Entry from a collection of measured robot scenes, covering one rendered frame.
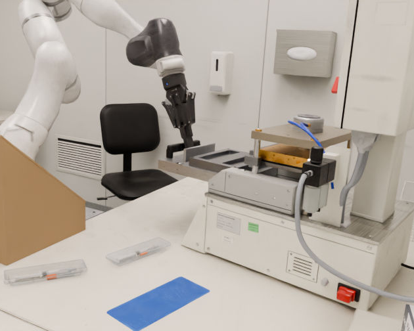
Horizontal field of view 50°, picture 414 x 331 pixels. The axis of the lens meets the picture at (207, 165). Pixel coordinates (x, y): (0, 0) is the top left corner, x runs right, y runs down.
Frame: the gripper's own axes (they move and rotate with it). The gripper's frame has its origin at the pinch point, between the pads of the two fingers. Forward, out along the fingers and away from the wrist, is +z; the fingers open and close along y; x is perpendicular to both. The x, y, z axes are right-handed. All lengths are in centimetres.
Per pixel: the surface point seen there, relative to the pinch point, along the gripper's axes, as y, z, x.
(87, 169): 194, -3, -113
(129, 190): 107, 18, -70
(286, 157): -38.3, 11.6, 11.5
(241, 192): -26.6, 17.9, 17.3
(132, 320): -17, 36, 52
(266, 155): -32.8, 10.1, 11.4
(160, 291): -14, 35, 40
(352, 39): -62, -10, 18
